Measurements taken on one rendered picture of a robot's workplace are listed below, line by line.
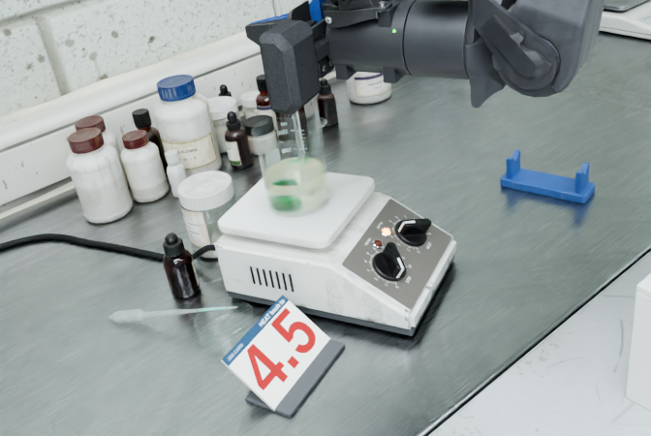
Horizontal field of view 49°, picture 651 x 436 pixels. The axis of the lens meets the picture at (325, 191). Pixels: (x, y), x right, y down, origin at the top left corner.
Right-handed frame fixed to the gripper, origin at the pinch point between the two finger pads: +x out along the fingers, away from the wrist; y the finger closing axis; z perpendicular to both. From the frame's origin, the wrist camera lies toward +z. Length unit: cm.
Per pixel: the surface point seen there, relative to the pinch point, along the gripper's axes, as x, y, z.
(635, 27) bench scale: -19, -74, -24
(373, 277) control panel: -8.4, 4.4, -20.5
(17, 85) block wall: 47.4, -7.5, -11.6
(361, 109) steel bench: 14.3, -39.1, -26.0
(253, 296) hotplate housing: 4.2, 6.0, -24.8
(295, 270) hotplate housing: -1.5, 6.2, -20.2
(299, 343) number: -4.0, 10.8, -24.1
